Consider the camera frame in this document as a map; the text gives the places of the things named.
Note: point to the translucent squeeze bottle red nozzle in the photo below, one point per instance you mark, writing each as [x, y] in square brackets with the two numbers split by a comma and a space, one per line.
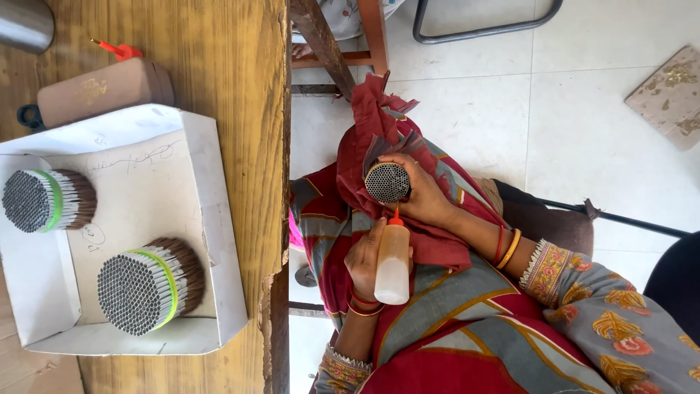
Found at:
[392, 268]

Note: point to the black chair back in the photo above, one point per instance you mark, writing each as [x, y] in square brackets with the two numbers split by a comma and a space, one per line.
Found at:
[678, 284]

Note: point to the person's left hand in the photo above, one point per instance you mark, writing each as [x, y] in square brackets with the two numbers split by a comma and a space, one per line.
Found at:
[361, 262]

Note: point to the black metal chair frame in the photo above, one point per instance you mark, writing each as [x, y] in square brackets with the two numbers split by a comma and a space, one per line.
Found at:
[481, 31]

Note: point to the red cloth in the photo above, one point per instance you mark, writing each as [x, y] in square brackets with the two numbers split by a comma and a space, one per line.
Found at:
[372, 131]

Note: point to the person's right hand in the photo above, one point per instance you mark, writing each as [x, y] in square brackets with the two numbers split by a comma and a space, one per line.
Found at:
[432, 197]

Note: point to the steel cup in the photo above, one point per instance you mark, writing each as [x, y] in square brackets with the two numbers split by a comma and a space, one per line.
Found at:
[24, 22]

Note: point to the red bangle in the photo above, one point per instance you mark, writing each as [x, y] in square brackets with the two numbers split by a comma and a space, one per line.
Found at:
[498, 246]
[363, 300]

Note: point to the wooden stool frame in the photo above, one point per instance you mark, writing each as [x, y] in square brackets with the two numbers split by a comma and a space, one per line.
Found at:
[374, 33]

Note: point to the white cardboard tray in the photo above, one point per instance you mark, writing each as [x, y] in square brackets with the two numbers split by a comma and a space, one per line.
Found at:
[142, 186]

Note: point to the small paper tube bundle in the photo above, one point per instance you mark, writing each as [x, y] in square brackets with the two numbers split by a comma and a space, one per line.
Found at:
[387, 183]

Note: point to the stained beige tile piece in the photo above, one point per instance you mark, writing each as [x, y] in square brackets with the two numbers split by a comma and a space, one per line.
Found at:
[667, 98]

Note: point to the brown chair seat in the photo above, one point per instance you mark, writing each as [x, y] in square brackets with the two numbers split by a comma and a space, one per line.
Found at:
[547, 224]

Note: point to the paper tube bundle green band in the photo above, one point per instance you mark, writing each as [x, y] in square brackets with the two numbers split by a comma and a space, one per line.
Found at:
[142, 287]
[38, 200]

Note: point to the pink cloth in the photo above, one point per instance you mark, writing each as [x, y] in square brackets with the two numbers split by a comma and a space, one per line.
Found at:
[295, 232]

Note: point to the brown bottle black loop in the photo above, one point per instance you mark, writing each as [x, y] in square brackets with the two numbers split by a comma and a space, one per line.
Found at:
[104, 90]

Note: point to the gold bangle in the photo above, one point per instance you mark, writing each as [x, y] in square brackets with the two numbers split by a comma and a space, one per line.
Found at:
[365, 313]
[509, 249]

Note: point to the person's patterned red grey garment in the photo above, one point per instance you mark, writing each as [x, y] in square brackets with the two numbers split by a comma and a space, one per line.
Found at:
[492, 328]

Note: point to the brown cardboard sheet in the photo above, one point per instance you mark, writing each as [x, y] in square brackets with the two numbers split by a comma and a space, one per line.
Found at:
[33, 372]

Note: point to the wooden table leg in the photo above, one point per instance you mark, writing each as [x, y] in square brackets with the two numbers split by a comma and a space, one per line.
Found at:
[322, 44]

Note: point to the black metal rod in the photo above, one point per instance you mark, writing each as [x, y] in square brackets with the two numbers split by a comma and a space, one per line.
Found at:
[634, 221]

